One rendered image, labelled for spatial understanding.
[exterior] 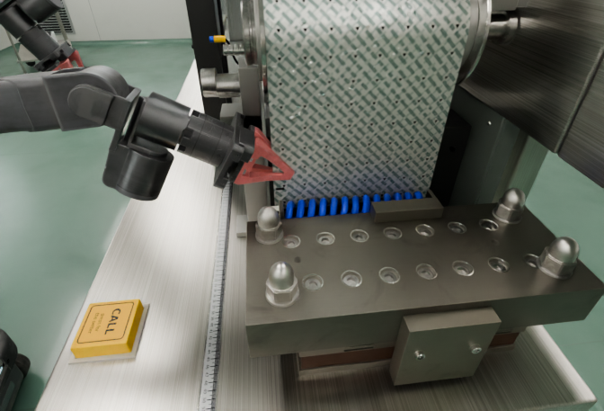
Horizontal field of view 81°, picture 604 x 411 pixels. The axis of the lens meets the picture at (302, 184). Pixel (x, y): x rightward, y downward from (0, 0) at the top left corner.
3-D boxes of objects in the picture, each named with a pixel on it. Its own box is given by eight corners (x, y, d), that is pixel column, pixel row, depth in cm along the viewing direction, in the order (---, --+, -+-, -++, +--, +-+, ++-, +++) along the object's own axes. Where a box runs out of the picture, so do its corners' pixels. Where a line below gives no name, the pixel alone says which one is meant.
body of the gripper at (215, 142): (226, 192, 44) (166, 171, 42) (230, 152, 53) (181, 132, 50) (248, 151, 41) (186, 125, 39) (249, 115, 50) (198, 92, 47)
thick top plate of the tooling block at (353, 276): (250, 253, 52) (246, 220, 49) (506, 230, 56) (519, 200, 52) (250, 358, 39) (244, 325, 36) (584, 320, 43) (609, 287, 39)
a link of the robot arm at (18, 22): (-3, 13, 78) (-14, 17, 74) (21, -6, 78) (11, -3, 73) (27, 40, 83) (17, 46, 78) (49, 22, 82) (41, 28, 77)
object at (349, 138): (274, 206, 53) (267, 84, 42) (426, 194, 55) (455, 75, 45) (274, 208, 53) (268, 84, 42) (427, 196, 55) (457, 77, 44)
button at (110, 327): (94, 312, 52) (89, 302, 50) (145, 308, 52) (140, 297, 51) (75, 359, 46) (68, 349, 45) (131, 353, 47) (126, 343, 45)
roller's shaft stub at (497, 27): (446, 41, 50) (453, 6, 48) (492, 40, 51) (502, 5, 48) (461, 49, 47) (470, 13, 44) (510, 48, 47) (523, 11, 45)
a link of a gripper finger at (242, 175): (282, 203, 49) (217, 179, 46) (279, 174, 55) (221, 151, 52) (306, 165, 46) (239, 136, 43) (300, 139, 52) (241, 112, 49)
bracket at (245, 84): (235, 220, 69) (212, 58, 51) (269, 218, 69) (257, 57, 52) (234, 238, 65) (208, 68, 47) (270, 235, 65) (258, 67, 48)
